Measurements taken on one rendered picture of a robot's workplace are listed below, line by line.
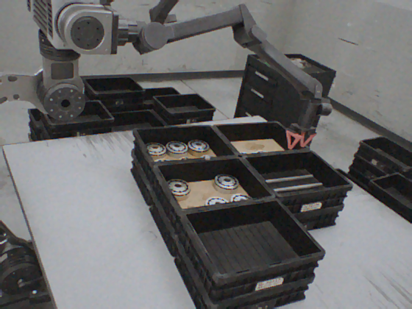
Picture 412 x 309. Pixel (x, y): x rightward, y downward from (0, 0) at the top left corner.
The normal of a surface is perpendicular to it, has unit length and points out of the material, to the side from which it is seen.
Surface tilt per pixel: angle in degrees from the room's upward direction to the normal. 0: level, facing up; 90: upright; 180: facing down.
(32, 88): 90
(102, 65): 90
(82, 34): 90
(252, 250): 0
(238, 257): 0
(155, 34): 62
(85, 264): 0
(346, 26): 90
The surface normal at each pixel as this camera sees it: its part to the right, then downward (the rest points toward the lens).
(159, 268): 0.17, -0.84
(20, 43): 0.51, 0.51
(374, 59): -0.84, 0.14
